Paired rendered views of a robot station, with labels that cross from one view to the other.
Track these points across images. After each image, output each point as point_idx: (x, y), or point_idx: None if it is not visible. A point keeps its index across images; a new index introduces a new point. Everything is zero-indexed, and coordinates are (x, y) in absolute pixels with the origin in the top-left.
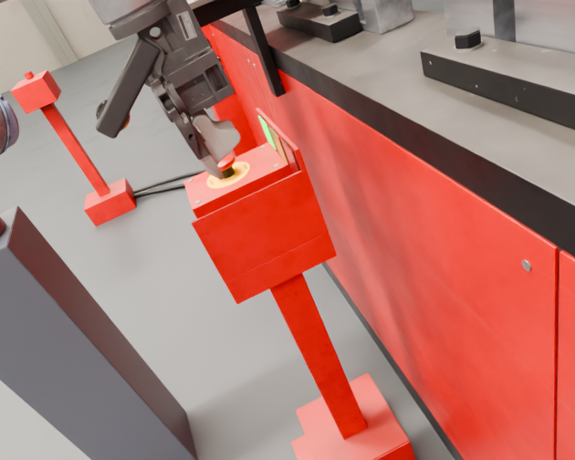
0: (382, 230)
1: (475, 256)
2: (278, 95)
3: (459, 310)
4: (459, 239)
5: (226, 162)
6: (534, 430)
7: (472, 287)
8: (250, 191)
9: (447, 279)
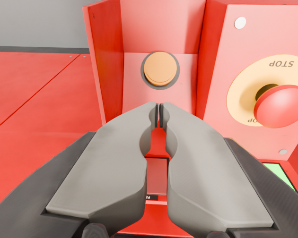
0: (153, 134)
1: (5, 173)
2: None
3: (64, 128)
4: (17, 177)
5: (258, 114)
6: (33, 105)
7: (31, 150)
8: (202, 101)
9: (64, 141)
